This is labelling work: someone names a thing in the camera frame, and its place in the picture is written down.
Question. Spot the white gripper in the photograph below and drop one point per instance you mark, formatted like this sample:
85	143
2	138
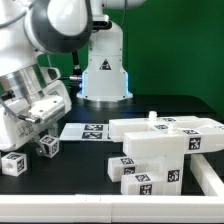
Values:
24	120

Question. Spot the white cube nut with tag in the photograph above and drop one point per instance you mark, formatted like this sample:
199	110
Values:
51	145

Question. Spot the white long side bar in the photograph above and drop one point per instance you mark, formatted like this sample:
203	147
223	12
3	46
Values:
118	127
204	139

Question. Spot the white chair seat part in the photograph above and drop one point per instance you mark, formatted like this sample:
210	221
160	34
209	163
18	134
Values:
173	166

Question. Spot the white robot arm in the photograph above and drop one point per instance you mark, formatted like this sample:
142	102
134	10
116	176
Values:
29	28

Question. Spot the white flat chair back panel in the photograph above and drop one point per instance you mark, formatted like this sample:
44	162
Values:
85	132

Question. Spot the white cube nut far left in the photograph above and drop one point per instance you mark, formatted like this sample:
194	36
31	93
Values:
14	164

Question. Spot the white L-shaped border fence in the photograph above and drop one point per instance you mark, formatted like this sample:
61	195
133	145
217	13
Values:
208	208

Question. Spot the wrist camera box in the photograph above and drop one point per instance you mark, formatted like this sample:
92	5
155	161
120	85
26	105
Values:
50	74

